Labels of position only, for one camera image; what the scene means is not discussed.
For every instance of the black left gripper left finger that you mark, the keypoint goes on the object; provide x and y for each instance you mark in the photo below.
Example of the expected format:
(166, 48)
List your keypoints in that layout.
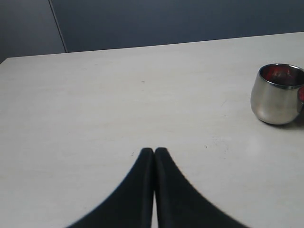
(130, 205)

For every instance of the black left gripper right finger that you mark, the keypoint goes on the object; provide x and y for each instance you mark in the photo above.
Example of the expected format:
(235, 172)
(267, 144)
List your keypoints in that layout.
(179, 204)

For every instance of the stainless steel cup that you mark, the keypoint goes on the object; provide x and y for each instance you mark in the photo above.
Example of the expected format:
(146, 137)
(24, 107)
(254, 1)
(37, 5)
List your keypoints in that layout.
(276, 104)

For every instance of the red candies in cup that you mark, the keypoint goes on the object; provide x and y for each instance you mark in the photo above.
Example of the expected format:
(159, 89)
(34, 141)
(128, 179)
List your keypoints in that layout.
(283, 75)

